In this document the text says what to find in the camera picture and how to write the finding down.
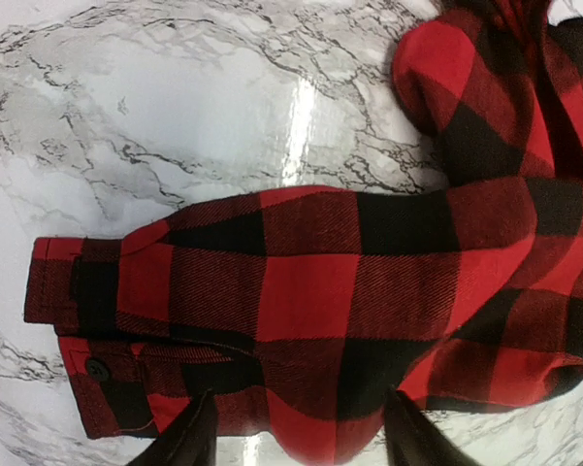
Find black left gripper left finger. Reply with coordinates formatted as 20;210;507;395
127;391;218;466

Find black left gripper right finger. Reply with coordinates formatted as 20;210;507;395
383;388;479;466

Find red black plaid shirt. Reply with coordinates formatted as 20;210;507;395
24;1;583;465

